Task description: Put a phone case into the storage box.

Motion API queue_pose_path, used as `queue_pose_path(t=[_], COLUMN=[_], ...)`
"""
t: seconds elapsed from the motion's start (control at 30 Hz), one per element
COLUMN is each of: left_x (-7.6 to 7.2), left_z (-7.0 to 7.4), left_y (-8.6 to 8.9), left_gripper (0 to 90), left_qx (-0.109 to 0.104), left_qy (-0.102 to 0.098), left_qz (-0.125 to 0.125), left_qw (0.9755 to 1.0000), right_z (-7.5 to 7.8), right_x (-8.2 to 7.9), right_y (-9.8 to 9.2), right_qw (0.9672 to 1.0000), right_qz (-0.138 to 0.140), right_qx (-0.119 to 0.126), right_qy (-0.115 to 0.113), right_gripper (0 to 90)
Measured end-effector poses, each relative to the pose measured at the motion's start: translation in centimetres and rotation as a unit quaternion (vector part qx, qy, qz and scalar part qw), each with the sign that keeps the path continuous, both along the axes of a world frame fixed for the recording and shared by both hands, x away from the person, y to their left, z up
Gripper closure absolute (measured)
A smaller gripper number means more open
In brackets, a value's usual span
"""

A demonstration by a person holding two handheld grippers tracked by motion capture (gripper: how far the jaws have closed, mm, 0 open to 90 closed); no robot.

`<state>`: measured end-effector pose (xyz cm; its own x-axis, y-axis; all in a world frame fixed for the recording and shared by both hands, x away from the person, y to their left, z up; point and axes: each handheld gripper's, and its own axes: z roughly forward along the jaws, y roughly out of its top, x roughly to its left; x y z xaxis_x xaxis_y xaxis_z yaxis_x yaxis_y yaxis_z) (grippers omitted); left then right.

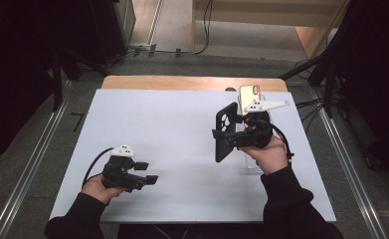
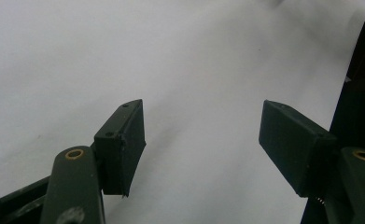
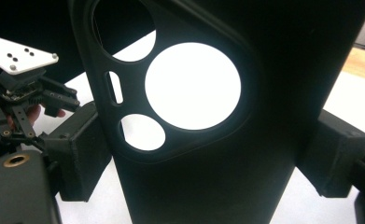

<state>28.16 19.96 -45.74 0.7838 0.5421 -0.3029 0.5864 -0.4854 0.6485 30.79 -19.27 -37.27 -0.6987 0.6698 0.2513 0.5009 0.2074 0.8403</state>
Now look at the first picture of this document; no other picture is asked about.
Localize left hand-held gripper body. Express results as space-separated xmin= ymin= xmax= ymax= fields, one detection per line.
xmin=101 ymin=143 xmax=148 ymax=194

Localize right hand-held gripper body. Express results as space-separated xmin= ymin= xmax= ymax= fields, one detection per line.
xmin=230 ymin=99 xmax=291 ymax=149

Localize black phone case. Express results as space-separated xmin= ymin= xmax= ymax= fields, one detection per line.
xmin=214 ymin=102 xmax=240 ymax=163

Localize light-coloured smartphone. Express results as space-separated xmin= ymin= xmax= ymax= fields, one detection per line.
xmin=239 ymin=84 xmax=262 ymax=116

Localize person's right hand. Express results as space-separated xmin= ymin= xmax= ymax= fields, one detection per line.
xmin=240 ymin=133 xmax=290 ymax=176

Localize person's left hand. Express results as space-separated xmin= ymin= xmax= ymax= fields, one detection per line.
xmin=81 ymin=173 xmax=126 ymax=205

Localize white table board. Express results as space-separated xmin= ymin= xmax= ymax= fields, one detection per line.
xmin=49 ymin=88 xmax=337 ymax=223

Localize person's dark torso clothing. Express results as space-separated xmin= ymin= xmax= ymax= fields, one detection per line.
xmin=116 ymin=222 xmax=266 ymax=239

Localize wooden table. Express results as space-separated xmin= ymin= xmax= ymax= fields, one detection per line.
xmin=100 ymin=75 xmax=289 ymax=93

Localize black metal stand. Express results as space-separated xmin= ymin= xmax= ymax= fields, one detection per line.
xmin=51 ymin=46 xmax=111 ymax=113
xmin=280 ymin=46 xmax=349 ymax=119

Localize light wooden furniture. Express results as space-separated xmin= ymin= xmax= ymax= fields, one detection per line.
xmin=191 ymin=0 xmax=350 ymax=61

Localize dark curtain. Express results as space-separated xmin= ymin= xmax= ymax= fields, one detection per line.
xmin=0 ymin=0 xmax=130 ymax=167
xmin=327 ymin=0 xmax=389 ymax=180

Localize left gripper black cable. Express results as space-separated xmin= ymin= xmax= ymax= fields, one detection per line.
xmin=82 ymin=147 xmax=115 ymax=188

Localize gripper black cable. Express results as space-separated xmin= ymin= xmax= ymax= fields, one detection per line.
xmin=248 ymin=118 xmax=295 ymax=163
xmin=82 ymin=147 xmax=115 ymax=188

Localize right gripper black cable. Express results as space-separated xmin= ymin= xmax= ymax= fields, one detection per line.
xmin=248 ymin=118 xmax=295 ymax=163

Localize black floor cables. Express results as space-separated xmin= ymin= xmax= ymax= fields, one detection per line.
xmin=294 ymin=94 xmax=330 ymax=133

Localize metal floor rail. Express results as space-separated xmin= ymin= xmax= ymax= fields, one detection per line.
xmin=315 ymin=106 xmax=389 ymax=239
xmin=0 ymin=79 xmax=74 ymax=239

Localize hanging black cable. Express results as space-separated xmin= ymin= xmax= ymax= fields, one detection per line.
xmin=194 ymin=0 xmax=215 ymax=56

